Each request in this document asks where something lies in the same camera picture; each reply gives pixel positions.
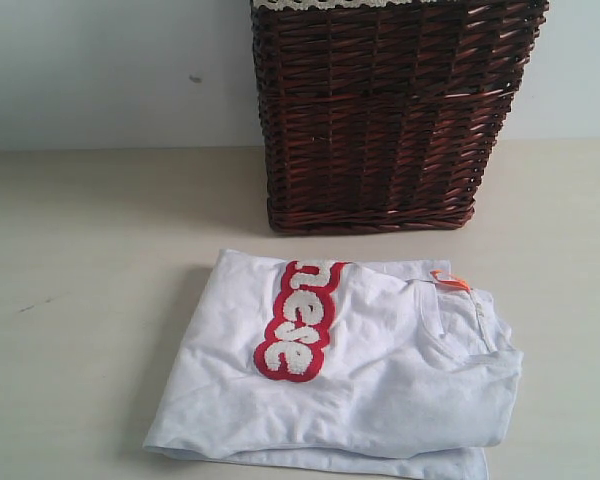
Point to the orange shirt neck label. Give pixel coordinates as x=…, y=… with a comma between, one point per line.
x=445, y=278

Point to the white t-shirt with red logo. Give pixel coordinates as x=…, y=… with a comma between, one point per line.
x=346, y=367

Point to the dark brown wicker basket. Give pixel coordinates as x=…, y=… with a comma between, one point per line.
x=384, y=119

